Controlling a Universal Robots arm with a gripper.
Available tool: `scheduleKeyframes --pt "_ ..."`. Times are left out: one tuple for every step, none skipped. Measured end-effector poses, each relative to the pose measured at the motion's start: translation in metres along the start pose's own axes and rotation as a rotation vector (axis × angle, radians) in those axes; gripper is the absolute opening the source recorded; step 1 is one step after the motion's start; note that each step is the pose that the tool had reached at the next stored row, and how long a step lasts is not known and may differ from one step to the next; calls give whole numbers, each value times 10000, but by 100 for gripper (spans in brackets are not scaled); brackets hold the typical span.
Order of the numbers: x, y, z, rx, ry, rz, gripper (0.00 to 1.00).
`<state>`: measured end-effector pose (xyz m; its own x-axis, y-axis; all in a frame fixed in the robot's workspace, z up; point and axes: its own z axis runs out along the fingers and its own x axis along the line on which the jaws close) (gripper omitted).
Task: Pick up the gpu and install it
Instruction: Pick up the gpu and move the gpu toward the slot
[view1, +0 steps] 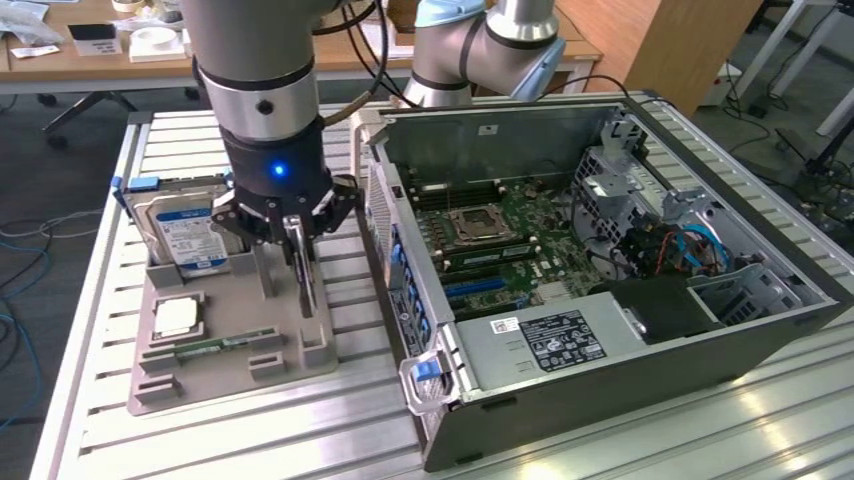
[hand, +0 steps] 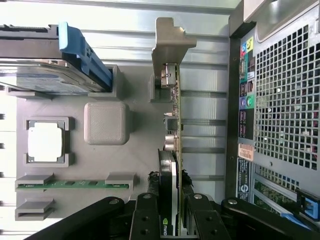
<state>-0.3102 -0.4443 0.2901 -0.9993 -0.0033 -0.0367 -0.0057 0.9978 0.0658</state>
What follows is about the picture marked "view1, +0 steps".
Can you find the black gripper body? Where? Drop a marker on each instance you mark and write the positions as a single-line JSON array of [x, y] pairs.
[[280, 160]]

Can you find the graphics card with metal bracket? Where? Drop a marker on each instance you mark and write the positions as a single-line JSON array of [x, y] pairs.
[[307, 290]]

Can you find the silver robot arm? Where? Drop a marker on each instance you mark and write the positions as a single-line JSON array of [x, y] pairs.
[[260, 75]]

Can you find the grey parts rack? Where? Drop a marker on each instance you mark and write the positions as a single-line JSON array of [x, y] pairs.
[[233, 310]]

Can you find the metal CPU socket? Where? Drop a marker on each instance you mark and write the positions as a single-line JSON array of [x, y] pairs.
[[480, 225]]

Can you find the silver CPU chip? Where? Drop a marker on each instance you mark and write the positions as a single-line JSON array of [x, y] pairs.
[[176, 320]]

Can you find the green RAM stick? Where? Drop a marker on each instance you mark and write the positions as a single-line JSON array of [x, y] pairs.
[[207, 345], [494, 257]]

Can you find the blue expansion slot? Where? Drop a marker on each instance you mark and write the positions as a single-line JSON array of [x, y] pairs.
[[476, 286]]

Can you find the white paper stack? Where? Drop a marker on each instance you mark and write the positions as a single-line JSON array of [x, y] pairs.
[[401, 50]]

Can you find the green motherboard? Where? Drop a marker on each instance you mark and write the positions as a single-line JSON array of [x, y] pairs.
[[534, 235]]

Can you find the black chair base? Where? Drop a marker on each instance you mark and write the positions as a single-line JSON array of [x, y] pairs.
[[80, 111]]

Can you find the dark grey bundle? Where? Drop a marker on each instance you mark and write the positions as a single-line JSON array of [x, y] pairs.
[[165, 12]]

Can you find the brown cardboard box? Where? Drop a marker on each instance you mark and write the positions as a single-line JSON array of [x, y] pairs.
[[403, 15]]

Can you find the wooden desk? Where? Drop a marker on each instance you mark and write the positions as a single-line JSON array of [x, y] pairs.
[[87, 67]]

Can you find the blue case latch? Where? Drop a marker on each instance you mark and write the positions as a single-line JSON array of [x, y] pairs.
[[423, 372]]

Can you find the white box with black top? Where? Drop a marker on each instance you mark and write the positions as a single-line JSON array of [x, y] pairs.
[[96, 45]]

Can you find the silver finned heat sink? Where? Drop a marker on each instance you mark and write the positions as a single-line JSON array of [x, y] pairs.
[[552, 294]]

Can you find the beige tape roll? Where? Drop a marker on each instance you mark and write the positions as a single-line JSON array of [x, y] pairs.
[[125, 6]]

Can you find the grey power supply unit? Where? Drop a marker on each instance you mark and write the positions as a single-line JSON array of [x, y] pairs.
[[494, 360]]

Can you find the metal drive cage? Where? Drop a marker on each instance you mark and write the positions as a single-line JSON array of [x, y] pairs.
[[614, 195]]

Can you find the white label card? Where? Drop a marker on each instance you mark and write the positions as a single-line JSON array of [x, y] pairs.
[[33, 52]]

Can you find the clear plastic bag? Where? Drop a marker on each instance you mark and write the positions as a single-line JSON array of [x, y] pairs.
[[26, 27]]

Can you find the black open PC case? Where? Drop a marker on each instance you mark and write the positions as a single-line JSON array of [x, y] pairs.
[[600, 410]]

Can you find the wooden cabinet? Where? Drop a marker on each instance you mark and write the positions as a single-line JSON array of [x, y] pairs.
[[667, 50]]

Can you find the metal disk bay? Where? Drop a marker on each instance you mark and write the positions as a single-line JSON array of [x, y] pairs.
[[767, 295]]

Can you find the hard disk with blue bracket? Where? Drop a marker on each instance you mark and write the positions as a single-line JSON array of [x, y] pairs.
[[180, 240]]

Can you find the white table frame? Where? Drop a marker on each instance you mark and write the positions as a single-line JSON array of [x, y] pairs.
[[804, 45]]

